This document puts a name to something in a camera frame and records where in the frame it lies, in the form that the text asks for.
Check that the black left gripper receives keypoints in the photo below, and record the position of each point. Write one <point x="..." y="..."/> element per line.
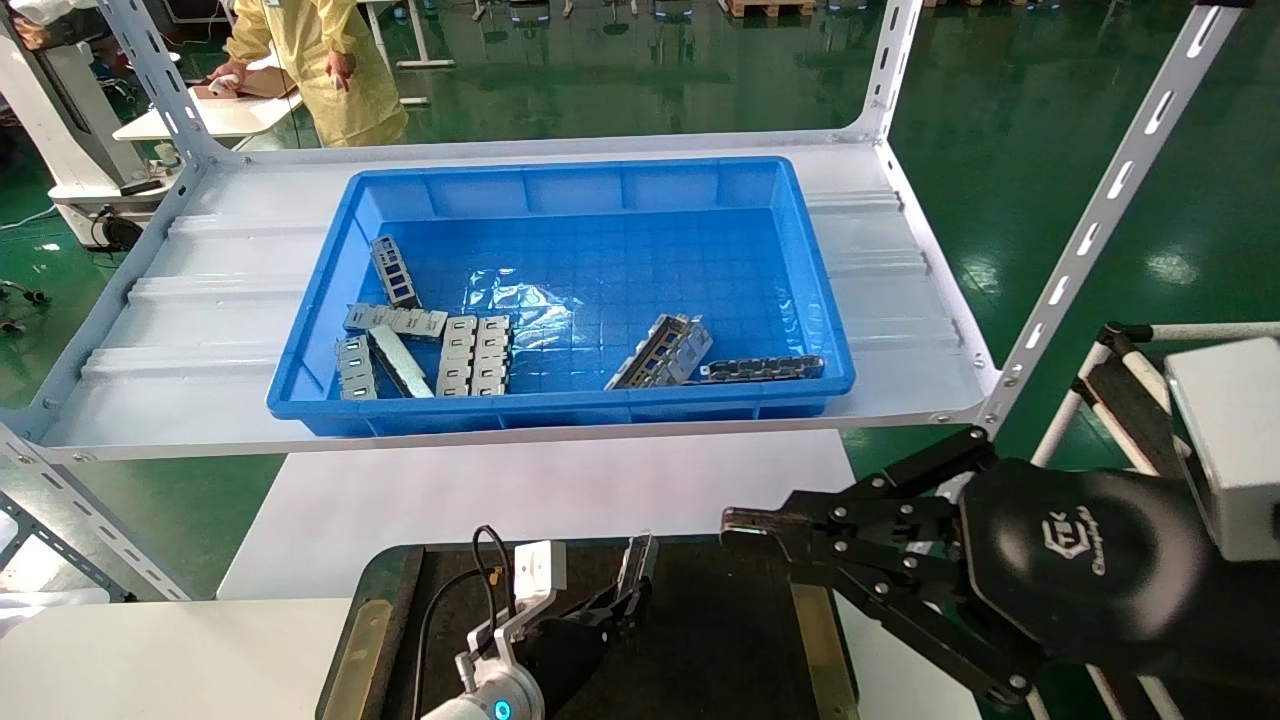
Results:
<point x="565" y="660"/>

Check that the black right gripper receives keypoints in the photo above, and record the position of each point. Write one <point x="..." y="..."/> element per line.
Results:
<point x="1085" y="560"/>

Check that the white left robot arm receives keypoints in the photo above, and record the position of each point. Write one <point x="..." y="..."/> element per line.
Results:
<point x="480" y="705"/>

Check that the black container with brass edges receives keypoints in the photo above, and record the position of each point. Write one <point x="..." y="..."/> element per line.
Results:
<point x="720" y="640"/>

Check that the long dark metal part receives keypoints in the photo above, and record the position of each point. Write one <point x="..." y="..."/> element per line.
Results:
<point x="762" y="369"/>

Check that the silver flat metal part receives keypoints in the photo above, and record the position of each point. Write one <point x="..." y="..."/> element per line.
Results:
<point x="400" y="360"/>

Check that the white slotted metal shelf rack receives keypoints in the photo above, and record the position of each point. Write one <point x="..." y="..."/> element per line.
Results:
<point x="900" y="280"/>

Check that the clear plastic film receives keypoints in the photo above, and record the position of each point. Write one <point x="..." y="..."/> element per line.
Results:
<point x="520" y="300"/>

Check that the blue plastic bin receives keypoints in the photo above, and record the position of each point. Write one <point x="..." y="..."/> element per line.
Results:
<point x="700" y="260"/>

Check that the person in yellow coat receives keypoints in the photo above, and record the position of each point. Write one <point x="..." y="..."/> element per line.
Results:
<point x="340" y="70"/>

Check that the white desk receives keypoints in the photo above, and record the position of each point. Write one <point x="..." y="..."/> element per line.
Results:
<point x="200" y="120"/>

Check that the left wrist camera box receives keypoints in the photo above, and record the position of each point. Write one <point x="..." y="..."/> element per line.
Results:
<point x="540" y="568"/>

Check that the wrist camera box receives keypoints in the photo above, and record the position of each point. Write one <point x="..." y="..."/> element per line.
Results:
<point x="1235" y="450"/>
<point x="540" y="568"/>

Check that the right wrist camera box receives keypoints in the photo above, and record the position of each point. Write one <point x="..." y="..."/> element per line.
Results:
<point x="1235" y="450"/>

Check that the white table base frame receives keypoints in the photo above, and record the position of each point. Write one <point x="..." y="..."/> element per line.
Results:
<point x="425" y="64"/>

